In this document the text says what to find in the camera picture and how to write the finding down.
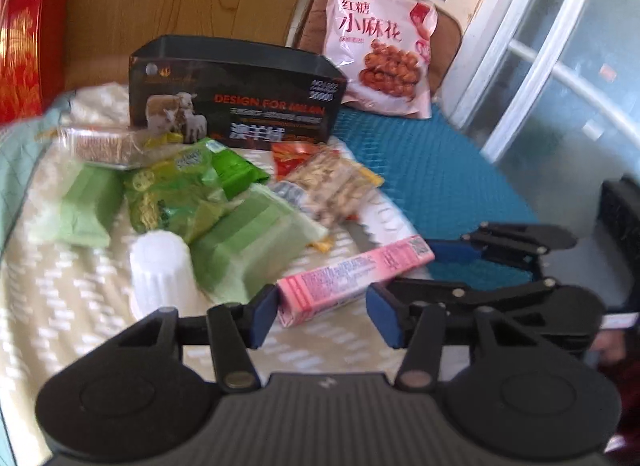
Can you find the red orange snack packet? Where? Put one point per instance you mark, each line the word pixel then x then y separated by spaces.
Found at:
pixel 287 156

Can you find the pink fried dough twist bag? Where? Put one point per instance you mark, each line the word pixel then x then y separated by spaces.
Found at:
pixel 383 48

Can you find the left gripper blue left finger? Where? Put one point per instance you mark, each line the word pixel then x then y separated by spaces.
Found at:
pixel 230 330

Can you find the black sheep print box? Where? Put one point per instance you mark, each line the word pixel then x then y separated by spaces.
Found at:
pixel 244 94

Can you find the light green snack pack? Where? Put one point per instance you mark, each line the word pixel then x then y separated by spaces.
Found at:
pixel 251 246
pixel 85 213

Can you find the teal quilted blanket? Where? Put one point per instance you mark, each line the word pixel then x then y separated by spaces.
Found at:
pixel 433 173

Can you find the white ribbed plastic cup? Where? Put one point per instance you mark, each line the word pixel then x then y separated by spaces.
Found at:
pixel 162 275

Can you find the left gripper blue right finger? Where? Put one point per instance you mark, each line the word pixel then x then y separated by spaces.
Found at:
pixel 418 328

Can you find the white window frame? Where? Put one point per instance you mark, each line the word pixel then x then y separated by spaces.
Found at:
pixel 524 62

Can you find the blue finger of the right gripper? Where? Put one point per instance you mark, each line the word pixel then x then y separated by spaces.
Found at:
pixel 409 290
pixel 504 243

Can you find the red cashew biscuit gift box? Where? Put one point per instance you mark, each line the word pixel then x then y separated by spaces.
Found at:
pixel 32 56

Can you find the brown seat cushion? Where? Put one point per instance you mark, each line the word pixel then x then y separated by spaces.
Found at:
pixel 445 40

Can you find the clear nut snack packet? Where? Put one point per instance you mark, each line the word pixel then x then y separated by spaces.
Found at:
pixel 328 187

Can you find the pink rectangular snack box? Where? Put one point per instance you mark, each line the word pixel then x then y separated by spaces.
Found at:
pixel 307 294

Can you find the brown cracker packet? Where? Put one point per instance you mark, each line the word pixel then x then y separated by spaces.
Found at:
pixel 110 147

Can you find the green crinkled snack bag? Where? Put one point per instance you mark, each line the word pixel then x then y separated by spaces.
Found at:
pixel 187 194

